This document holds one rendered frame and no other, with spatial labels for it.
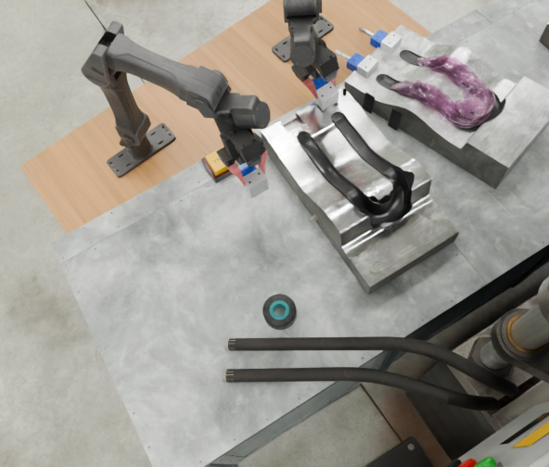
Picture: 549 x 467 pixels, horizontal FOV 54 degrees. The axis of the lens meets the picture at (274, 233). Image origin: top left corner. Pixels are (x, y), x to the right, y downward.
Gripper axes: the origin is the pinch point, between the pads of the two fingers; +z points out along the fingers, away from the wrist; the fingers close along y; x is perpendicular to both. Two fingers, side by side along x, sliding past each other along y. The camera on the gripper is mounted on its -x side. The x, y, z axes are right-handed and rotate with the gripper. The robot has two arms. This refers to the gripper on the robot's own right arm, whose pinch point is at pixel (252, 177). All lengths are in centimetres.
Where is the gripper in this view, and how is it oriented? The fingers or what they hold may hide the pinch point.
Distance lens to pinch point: 129.3
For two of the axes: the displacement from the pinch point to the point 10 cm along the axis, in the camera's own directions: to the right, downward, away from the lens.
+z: 3.1, 7.1, 6.3
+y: 8.5, -5.1, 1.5
